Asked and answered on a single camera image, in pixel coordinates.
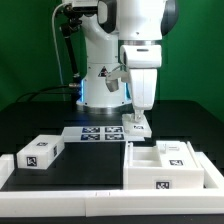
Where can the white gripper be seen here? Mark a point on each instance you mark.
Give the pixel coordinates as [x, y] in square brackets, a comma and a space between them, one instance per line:
[142, 63]

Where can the white cabinet door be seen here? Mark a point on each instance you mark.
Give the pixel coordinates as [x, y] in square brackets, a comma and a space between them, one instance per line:
[136, 127]
[174, 154]

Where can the white cabinet body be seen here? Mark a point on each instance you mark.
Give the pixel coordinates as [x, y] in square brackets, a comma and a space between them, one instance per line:
[142, 169]

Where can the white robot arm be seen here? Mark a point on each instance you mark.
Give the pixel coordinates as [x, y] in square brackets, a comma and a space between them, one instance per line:
[107, 25]

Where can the white cabinet top block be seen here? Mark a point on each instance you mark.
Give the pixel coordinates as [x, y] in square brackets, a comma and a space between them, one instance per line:
[40, 152]

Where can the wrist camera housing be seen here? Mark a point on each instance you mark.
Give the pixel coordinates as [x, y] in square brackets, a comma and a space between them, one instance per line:
[112, 77]

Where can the white marker base plate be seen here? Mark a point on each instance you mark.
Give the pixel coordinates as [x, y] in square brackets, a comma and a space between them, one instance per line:
[97, 134]

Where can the white workspace border frame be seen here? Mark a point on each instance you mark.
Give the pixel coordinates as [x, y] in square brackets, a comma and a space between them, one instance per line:
[209, 200]

